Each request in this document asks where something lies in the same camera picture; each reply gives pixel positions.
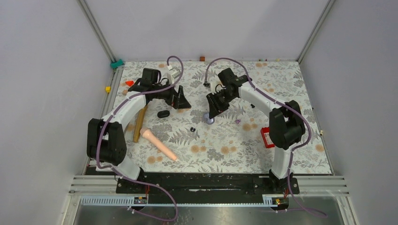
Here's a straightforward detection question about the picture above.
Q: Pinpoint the black earbud charging case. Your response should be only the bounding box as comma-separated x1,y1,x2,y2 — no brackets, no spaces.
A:
157,110,170,119

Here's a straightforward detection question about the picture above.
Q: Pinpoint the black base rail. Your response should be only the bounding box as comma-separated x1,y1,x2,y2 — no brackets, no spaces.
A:
116,172,300,204

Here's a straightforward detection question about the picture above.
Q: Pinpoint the gold microphone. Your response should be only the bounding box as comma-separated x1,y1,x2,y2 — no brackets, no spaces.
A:
133,105,148,143

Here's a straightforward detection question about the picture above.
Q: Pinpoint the pink microphone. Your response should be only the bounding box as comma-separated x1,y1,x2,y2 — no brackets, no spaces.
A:
140,127,178,161

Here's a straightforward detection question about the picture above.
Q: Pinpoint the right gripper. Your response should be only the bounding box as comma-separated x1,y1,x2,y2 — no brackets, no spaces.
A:
207,89,237,120

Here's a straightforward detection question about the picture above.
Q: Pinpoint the teal block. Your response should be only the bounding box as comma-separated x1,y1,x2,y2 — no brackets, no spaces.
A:
110,59,124,69

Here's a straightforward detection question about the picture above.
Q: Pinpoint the floral table mat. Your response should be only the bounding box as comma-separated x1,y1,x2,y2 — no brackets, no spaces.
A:
125,60,332,174

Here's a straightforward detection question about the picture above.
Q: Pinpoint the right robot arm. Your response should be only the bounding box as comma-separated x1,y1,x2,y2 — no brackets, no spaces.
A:
204,68,305,193

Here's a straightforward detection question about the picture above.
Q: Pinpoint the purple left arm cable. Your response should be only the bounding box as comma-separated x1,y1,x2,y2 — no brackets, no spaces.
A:
95,56,184,222

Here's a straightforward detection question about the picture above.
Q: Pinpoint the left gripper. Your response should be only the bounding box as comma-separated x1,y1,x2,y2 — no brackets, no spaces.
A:
153,79,191,109

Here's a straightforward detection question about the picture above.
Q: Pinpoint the red triangle block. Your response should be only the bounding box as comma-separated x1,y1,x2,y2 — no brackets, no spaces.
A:
125,80,134,87

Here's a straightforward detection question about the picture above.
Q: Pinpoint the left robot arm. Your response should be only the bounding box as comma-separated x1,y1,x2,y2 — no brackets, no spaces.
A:
86,66,191,193

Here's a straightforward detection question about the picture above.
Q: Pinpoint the red toy block box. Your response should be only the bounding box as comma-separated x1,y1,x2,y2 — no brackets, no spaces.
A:
260,127,275,149

